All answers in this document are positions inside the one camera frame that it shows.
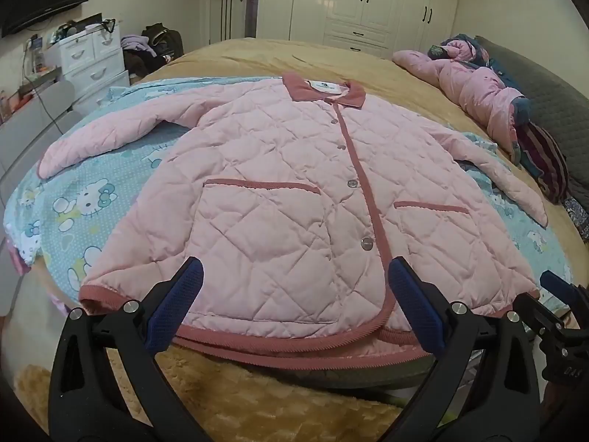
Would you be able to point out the dark striped pillow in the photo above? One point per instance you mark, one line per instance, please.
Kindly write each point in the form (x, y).
(543, 156)

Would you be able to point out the pile of clothes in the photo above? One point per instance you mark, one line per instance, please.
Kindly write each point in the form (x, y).
(135, 46)

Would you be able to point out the black backpack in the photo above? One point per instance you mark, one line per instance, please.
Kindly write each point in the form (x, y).
(163, 37)

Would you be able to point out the white wardrobe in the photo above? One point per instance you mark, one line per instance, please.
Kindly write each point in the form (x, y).
(345, 0)

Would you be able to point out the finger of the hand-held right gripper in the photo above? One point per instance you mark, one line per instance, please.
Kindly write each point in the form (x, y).
(552, 280)
(531, 313)

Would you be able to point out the grey quilted headboard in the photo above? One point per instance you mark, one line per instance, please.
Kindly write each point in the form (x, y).
(552, 96)

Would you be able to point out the grey desk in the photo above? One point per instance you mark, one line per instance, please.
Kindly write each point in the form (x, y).
(32, 119)

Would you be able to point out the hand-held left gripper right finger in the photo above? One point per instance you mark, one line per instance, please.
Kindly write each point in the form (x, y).
(416, 306)

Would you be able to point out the white drawer cabinet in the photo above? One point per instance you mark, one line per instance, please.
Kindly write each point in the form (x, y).
(92, 69)

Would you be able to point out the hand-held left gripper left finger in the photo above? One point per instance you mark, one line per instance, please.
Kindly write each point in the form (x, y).
(177, 306)

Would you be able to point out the pink quilted jacket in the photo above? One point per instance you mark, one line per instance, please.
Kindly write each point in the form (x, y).
(276, 193)

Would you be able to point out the cream door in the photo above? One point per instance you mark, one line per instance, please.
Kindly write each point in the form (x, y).
(239, 14)

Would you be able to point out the dark floral cloth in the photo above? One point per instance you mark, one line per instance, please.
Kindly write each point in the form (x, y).
(577, 216)

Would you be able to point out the blue cartoon printed sheet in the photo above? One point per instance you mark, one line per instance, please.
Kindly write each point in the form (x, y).
(69, 184)

